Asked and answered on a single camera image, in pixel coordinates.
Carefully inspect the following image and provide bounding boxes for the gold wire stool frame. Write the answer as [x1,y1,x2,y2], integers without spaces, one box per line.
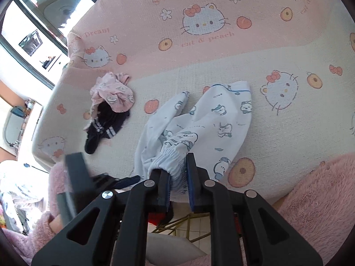
[152,213,211,243]

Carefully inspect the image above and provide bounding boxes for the person's left hand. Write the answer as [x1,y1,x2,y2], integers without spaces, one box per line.
[49,214,63,234]

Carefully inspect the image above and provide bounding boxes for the pink Hello Kitty blanket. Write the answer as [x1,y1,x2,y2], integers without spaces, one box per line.
[32,0,354,199]

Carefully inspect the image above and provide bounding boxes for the pink cartoon pajama garment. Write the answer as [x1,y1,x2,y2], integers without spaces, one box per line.
[90,72,135,117]

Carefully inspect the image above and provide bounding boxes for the dark window frame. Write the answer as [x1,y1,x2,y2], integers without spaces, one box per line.
[1,0,69,90]

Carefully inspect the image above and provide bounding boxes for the light blue cartoon pajama pants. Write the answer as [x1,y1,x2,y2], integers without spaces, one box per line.
[133,81,252,201]

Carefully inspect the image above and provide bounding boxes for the red sock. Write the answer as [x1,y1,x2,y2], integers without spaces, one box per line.
[148,213,174,226]

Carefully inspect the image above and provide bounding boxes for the white side cabinet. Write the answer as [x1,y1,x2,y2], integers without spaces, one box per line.
[1,98,43,160]

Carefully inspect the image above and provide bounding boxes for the gray plush cushion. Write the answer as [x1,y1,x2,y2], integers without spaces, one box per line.
[35,0,81,29]

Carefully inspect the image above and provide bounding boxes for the navy striped garment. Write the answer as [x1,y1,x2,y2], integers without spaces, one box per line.
[84,101,130,154]

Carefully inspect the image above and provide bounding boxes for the pink fuzzy right sleeve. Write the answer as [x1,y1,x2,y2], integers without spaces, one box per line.
[241,153,355,266]

